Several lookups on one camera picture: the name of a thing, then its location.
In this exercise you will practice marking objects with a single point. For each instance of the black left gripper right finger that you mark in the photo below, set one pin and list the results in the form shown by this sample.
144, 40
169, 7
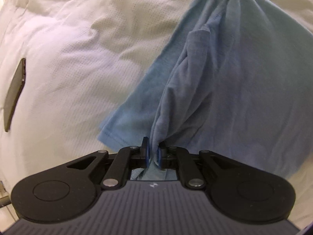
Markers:
241, 192

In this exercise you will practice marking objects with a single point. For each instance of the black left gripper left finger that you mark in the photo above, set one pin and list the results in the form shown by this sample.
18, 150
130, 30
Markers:
68, 190

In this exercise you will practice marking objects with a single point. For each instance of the black smartphone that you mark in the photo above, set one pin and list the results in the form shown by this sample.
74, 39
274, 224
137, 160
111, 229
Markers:
13, 94

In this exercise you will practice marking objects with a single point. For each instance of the white bed duvet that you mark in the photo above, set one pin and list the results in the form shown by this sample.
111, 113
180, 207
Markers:
83, 58

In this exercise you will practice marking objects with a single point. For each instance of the light blue t-shirt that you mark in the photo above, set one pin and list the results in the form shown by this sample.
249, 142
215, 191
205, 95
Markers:
236, 79

